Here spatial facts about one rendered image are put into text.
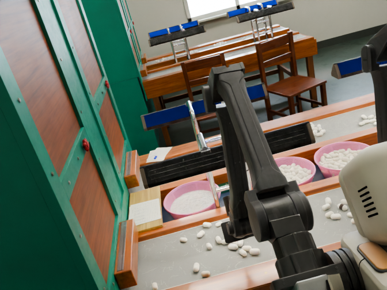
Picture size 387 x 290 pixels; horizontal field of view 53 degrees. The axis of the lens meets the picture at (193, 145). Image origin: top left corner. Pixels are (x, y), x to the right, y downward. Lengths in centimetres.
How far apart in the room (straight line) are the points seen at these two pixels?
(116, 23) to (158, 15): 241
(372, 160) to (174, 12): 574
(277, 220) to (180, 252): 86
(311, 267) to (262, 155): 24
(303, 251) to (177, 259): 88
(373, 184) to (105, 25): 347
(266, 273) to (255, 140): 63
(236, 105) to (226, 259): 73
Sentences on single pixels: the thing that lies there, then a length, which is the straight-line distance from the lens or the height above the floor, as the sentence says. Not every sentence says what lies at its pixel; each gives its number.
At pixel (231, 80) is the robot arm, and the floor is 144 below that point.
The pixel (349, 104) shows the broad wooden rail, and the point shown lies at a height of 77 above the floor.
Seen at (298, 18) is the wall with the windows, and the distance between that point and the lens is 668.
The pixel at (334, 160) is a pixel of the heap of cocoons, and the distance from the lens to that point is 192.
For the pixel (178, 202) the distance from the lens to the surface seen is 181.
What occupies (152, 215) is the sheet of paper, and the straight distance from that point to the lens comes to 171.
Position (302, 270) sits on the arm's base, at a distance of 68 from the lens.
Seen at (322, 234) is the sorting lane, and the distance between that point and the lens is 148.
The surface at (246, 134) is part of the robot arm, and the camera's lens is 80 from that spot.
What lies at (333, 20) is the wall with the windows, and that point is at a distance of 691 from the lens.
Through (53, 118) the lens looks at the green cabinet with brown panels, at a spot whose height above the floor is 139.
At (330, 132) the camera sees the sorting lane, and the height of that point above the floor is 74.
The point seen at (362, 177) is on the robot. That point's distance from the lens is 64.
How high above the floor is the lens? 169
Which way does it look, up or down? 24 degrees down
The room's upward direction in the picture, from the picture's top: 15 degrees counter-clockwise
